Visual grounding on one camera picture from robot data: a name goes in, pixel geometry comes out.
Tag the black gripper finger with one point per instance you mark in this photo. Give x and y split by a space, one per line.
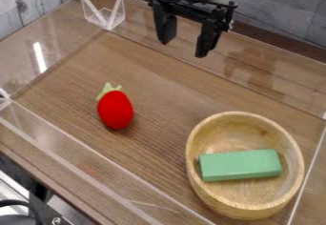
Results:
207 38
165 21

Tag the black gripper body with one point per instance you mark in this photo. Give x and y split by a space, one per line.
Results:
198 10

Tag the red plush strawberry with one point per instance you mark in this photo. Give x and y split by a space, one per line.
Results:
114 107

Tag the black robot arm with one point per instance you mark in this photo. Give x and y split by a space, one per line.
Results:
213 13

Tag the clear acrylic tray walls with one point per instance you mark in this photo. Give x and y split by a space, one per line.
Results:
123 176

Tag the round wooden bowl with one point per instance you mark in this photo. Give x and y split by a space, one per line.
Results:
253 198

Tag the green rectangular block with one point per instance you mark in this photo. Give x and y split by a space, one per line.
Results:
239 165

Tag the black metal bracket with cable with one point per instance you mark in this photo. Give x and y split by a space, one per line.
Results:
22 209

